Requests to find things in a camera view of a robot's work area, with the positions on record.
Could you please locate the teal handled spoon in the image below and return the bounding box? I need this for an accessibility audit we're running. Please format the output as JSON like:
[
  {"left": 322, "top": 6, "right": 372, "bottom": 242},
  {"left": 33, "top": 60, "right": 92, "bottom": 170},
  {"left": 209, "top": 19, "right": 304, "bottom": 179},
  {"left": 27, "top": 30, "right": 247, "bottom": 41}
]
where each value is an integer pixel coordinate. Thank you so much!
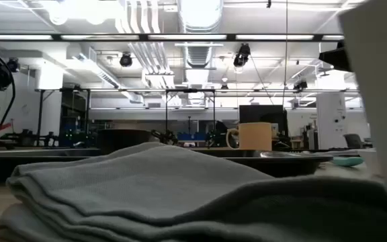
[{"left": 331, "top": 156, "right": 365, "bottom": 168}]

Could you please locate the white cabinet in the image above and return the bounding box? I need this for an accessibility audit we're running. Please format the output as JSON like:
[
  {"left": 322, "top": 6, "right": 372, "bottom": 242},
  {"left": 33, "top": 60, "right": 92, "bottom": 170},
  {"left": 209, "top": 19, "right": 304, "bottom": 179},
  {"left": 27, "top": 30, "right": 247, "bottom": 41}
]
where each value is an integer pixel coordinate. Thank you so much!
[{"left": 316, "top": 92, "right": 348, "bottom": 151}]

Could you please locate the black plastic tray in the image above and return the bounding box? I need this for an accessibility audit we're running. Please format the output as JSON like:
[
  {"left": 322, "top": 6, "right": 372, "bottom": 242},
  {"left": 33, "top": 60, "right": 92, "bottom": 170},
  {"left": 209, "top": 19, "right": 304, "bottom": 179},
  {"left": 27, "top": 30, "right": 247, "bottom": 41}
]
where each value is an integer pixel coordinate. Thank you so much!
[{"left": 0, "top": 147, "right": 334, "bottom": 179}]

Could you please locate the grey office chair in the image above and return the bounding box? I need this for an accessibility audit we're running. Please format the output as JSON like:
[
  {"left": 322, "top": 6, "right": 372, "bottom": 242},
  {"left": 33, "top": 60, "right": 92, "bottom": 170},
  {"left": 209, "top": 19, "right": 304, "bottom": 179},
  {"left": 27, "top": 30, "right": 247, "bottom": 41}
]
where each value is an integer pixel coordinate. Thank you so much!
[{"left": 343, "top": 133, "right": 365, "bottom": 149}]

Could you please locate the black hanging cable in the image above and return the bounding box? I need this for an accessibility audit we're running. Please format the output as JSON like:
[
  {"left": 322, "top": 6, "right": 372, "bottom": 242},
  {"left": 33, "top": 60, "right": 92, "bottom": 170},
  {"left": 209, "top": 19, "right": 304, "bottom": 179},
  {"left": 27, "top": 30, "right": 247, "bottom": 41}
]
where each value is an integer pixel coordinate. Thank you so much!
[{"left": 282, "top": 0, "right": 289, "bottom": 107}]

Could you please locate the orange mug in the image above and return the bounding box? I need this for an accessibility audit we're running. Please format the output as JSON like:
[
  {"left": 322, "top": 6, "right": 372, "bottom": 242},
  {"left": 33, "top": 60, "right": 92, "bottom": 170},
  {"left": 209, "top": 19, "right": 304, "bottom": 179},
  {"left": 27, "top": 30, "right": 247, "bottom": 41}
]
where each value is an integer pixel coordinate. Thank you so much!
[{"left": 226, "top": 122, "right": 273, "bottom": 151}]

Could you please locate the grey cloth napkin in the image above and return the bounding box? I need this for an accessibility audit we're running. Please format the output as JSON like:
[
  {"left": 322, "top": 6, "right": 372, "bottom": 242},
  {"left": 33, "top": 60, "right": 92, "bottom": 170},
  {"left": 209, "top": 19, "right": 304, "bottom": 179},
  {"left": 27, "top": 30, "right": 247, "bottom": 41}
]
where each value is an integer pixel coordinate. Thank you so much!
[{"left": 0, "top": 0, "right": 387, "bottom": 242}]

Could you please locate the silver ventilation duct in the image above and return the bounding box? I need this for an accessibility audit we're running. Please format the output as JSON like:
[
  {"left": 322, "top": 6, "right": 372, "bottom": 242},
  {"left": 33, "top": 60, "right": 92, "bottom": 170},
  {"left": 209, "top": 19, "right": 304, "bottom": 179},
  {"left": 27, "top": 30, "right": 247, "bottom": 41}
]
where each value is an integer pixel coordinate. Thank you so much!
[{"left": 176, "top": 0, "right": 224, "bottom": 70}]

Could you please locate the black ceiling spot lamp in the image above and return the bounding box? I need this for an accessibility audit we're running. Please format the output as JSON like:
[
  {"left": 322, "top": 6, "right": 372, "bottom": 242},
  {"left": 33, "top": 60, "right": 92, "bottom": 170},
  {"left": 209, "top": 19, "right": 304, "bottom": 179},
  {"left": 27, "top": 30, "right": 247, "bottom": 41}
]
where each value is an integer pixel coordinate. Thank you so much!
[
  {"left": 232, "top": 43, "right": 252, "bottom": 68},
  {"left": 119, "top": 52, "right": 134, "bottom": 68}
]

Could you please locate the black computer monitor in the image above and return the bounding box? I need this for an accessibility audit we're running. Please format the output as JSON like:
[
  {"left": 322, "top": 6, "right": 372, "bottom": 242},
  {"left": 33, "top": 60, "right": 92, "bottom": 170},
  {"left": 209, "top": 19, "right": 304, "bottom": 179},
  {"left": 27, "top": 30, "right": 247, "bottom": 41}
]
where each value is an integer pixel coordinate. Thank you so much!
[{"left": 239, "top": 104, "right": 289, "bottom": 135}]

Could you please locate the distant black rig frame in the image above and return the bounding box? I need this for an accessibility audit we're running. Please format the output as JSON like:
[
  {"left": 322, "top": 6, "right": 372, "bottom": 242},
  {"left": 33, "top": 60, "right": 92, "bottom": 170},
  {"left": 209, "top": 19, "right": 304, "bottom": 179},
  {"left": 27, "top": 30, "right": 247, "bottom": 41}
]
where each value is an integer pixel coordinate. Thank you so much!
[{"left": 34, "top": 87, "right": 216, "bottom": 149}]

